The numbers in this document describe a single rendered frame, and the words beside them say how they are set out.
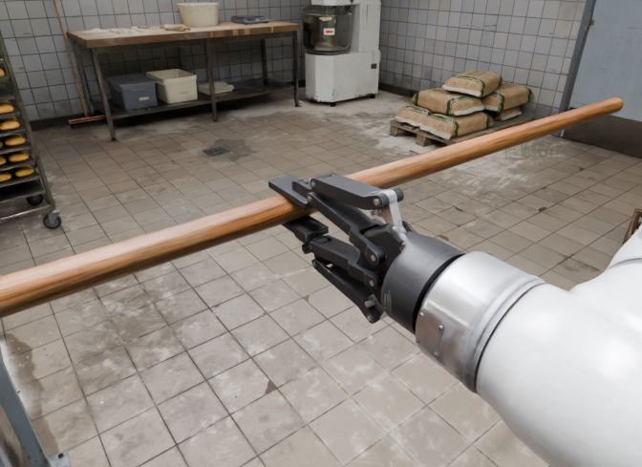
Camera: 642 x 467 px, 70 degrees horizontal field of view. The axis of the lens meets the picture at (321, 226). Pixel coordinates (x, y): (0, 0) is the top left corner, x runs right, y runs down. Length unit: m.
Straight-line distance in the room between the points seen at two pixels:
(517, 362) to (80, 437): 1.74
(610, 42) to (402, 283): 4.54
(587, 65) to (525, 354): 4.66
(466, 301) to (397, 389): 1.58
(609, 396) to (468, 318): 0.09
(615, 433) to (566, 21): 4.81
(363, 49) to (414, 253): 5.49
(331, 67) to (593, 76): 2.61
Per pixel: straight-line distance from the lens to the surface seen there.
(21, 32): 5.39
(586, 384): 0.28
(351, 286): 0.44
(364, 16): 5.76
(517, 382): 0.30
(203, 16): 5.25
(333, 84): 5.55
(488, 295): 0.31
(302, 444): 1.72
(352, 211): 0.42
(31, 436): 1.69
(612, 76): 4.83
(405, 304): 0.35
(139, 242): 0.42
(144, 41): 4.73
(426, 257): 0.35
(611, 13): 4.83
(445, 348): 0.33
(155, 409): 1.91
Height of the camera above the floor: 1.40
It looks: 29 degrees down
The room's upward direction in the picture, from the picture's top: straight up
